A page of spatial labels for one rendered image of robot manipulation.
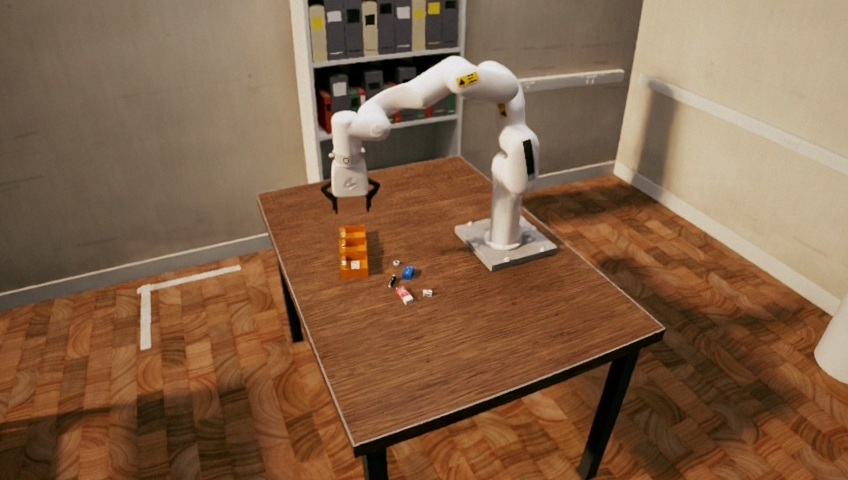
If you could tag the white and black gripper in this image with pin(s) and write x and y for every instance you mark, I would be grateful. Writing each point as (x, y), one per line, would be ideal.
(347, 181)

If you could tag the pink and white eraser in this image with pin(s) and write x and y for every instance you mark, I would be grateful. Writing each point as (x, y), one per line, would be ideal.
(404, 295)

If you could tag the orange rack of bins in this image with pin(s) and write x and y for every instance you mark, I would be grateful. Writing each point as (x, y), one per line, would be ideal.
(353, 249)

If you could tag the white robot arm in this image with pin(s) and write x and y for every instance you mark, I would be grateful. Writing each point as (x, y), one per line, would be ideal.
(519, 169)

